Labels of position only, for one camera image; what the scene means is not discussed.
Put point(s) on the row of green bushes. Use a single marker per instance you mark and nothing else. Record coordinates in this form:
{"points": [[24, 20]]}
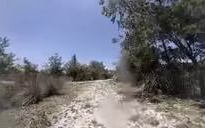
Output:
{"points": [[80, 70]]}

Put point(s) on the pale dirt path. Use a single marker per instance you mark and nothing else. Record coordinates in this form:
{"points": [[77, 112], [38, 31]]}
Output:
{"points": [[90, 106]]}

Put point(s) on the large green tree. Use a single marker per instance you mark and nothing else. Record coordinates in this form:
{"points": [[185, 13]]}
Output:
{"points": [[163, 40]]}

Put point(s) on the dry grey bush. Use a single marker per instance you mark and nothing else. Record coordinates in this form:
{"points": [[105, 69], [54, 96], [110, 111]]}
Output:
{"points": [[35, 87]]}

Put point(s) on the small green tree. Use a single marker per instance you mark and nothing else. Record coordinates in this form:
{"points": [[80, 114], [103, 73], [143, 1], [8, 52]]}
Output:
{"points": [[1, 60]]}

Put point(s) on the dry grass ground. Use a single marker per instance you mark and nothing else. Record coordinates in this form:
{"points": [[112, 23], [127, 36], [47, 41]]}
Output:
{"points": [[10, 115]]}

